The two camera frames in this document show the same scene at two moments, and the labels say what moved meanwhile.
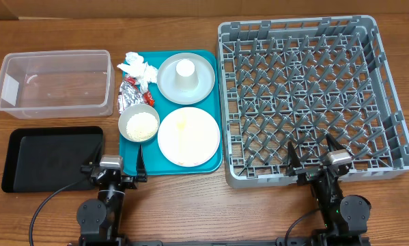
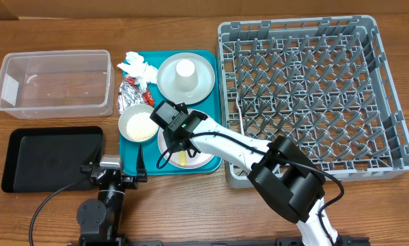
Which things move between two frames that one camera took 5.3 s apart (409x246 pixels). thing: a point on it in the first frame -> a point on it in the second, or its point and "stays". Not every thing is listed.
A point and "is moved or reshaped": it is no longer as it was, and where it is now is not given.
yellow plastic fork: [181, 127] is moved or reshaped
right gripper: [293, 163] -> [179, 143]
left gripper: [130, 182] stays
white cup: [186, 77] stays
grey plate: [166, 79] stays
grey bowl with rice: [139, 122] stays
